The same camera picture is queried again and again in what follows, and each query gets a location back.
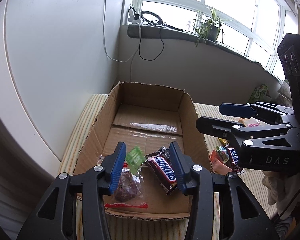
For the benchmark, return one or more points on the green patterned packet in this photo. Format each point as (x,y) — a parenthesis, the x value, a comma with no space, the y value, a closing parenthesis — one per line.
(258,93)

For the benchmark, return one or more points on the small yellow candy packet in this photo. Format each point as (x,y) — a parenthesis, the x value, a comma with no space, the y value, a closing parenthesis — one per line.
(223,141)

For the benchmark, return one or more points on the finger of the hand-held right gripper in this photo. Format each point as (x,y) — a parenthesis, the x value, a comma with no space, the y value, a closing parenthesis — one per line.
(235,109)
(215,126)

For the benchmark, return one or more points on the sandwich bread packet pink print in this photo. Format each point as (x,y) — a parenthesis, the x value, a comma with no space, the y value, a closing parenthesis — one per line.
(251,123)

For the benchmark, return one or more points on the white wardrobe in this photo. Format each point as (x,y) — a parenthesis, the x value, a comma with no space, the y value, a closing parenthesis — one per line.
(52,55)

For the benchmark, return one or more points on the white power strip with chargers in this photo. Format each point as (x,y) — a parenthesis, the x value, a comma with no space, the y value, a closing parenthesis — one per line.
(133,15)

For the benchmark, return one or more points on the pink-orange snack packet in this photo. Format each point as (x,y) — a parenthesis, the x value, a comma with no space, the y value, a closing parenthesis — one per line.
(216,166)

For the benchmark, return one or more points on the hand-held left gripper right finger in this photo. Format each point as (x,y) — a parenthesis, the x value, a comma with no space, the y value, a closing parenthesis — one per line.
(176,170)

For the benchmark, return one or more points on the potted spider plant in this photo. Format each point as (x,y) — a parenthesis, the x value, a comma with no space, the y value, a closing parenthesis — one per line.
(210,26)

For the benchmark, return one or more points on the brown chocolate bar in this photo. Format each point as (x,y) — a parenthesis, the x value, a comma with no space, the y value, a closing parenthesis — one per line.
(233,158)
(162,170)

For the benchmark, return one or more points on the white cloth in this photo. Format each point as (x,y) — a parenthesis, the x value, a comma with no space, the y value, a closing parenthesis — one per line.
(277,187)

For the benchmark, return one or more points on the clear packet of dried dates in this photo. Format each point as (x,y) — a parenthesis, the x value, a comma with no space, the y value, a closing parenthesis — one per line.
(128,187)

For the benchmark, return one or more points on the cardboard box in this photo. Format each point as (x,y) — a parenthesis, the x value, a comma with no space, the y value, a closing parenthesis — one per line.
(140,120)

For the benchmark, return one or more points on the small green candy packet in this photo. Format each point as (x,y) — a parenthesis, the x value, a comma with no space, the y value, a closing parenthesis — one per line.
(135,157)

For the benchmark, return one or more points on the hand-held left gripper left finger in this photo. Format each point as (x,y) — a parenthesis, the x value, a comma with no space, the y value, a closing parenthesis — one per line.
(117,167)

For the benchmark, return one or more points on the grey stone window sill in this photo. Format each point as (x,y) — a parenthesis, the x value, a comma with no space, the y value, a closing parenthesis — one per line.
(177,36)

